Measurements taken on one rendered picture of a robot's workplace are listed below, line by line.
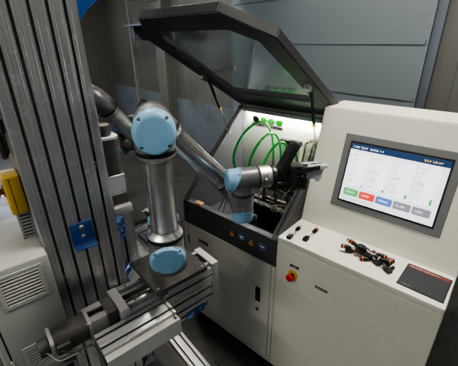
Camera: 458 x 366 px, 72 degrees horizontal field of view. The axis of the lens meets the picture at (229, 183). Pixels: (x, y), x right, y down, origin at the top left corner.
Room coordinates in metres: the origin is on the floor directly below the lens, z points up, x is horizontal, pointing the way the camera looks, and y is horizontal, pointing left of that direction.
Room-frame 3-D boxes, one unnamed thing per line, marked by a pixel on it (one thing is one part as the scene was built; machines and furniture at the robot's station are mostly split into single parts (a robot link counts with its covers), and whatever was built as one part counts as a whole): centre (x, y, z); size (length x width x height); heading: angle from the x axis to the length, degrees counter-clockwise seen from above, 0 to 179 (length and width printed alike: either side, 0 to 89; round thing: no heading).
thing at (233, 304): (1.52, 0.03, 0.44); 0.65 x 0.02 x 0.68; 48
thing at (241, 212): (0.96, -0.04, 1.34); 0.11 x 0.08 x 0.11; 14
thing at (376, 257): (1.11, -0.60, 1.01); 0.23 x 0.11 x 0.06; 48
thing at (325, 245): (1.13, -0.57, 0.96); 0.70 x 0.22 x 0.03; 48
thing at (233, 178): (0.94, -0.04, 1.43); 0.11 x 0.08 x 0.09; 104
